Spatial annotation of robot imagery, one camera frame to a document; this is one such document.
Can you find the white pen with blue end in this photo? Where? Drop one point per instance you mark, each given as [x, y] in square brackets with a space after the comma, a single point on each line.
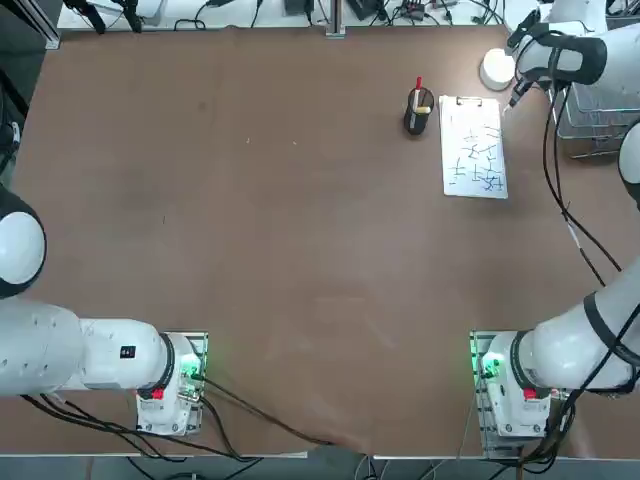
[508, 106]

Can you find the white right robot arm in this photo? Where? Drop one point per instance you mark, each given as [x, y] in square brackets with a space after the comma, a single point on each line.
[560, 350]

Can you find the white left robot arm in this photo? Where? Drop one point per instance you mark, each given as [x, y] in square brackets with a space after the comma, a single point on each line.
[40, 350]

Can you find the white A4 paper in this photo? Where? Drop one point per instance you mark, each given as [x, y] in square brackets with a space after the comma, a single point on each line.
[460, 145]

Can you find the black mesh pen holder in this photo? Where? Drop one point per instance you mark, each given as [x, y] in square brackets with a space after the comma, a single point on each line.
[417, 129]

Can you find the white clipboard with metal clip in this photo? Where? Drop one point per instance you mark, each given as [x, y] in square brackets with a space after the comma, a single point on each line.
[492, 101]

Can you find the white round desk lamp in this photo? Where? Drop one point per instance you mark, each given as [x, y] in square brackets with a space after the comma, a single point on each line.
[495, 70]

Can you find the yellow marker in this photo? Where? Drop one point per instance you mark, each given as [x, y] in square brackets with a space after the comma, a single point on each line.
[425, 108]

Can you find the white marker with red cap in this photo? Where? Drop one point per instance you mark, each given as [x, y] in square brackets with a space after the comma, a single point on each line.
[419, 82]

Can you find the dark grey power adapter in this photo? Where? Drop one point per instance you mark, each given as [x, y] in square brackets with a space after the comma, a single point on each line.
[362, 7]

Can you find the black power brick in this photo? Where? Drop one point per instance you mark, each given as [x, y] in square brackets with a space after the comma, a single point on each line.
[299, 6]

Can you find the black stand leg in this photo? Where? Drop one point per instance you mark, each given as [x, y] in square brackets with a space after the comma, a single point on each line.
[131, 15]
[91, 15]

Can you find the black equipment beside table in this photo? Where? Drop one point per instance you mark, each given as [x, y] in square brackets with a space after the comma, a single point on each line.
[7, 135]

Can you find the aluminium profile post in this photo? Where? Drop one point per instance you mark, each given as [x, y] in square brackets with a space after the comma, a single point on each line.
[335, 20]

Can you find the aluminium frame profile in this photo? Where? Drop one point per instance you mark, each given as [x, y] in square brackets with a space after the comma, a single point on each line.
[45, 30]

